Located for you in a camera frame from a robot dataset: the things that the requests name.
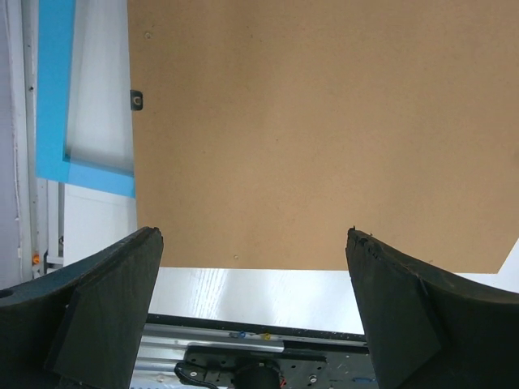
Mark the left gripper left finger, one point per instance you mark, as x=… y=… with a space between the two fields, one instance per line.
x=81 y=326

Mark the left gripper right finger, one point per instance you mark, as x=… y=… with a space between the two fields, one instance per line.
x=429 y=328

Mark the clear glass pane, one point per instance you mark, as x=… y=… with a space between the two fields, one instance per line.
x=99 y=129

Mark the brown backing board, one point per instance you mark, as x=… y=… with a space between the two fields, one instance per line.
x=270 y=128

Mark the blue picture frame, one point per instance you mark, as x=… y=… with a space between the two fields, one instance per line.
x=56 y=30

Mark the aluminium rail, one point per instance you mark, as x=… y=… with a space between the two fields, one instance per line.
x=162 y=346

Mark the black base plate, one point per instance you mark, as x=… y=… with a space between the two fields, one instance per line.
x=310 y=359

